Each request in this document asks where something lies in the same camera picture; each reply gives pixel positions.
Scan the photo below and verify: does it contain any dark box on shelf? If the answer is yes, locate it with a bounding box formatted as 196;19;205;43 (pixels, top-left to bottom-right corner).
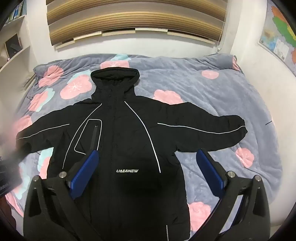
5;34;22;57

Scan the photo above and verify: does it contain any row of books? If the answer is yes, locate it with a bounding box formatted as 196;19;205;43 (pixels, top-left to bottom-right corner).
7;0;27;24

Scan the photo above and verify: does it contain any blind pull cord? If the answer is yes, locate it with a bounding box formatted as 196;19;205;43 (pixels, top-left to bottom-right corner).
217;7;228;52

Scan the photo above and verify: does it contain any brown striped window blind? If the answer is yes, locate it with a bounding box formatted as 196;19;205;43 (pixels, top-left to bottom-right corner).
46;0;226;49

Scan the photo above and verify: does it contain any black hooded jacket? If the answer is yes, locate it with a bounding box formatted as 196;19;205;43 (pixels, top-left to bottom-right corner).
16;67;248;241

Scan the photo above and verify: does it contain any wall map poster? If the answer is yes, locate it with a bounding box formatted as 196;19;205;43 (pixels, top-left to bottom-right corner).
259;0;296;77

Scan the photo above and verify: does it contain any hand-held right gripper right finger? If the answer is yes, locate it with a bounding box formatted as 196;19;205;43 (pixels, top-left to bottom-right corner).
196;148;271;241

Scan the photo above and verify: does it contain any white bookshelf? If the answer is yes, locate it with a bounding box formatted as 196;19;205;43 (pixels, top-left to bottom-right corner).
0;0;31;70

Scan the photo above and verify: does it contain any grey pink floral blanket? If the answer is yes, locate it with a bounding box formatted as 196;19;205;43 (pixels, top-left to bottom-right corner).
5;53;284;234

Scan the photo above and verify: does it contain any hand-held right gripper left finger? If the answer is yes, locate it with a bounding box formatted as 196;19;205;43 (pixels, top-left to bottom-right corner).
23;150;100;241

